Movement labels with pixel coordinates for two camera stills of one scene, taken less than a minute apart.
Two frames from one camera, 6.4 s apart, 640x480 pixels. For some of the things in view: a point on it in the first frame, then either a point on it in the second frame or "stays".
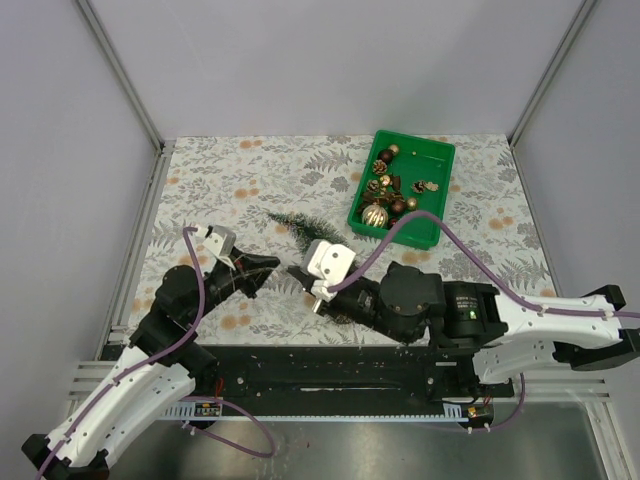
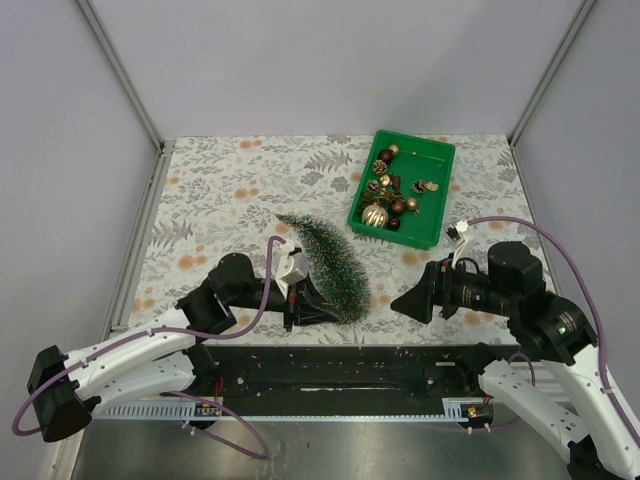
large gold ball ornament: (375, 215) stays
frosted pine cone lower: (373, 185) stays
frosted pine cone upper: (379, 167) stays
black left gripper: (257, 268) to (299, 307)
